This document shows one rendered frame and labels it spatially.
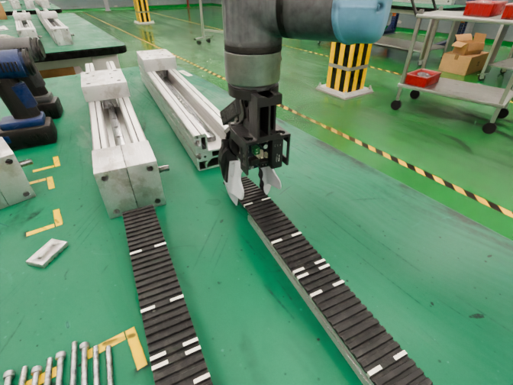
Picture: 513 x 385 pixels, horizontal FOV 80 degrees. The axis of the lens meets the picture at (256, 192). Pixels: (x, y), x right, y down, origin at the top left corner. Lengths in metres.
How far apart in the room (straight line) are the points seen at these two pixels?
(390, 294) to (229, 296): 0.22
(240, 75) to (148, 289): 0.29
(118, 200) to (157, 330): 0.27
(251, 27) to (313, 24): 0.07
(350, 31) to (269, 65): 0.11
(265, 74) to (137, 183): 0.29
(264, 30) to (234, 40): 0.04
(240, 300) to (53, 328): 0.23
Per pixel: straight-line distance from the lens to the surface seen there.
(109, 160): 0.58
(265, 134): 0.43
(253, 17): 0.40
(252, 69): 0.41
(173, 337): 0.38
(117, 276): 0.50
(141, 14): 10.78
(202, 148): 0.67
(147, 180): 0.57
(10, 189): 0.72
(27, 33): 2.48
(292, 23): 0.38
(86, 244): 0.57
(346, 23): 0.36
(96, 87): 0.93
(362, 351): 0.37
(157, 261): 0.45
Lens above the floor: 1.13
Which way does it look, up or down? 35 degrees down
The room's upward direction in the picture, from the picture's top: straight up
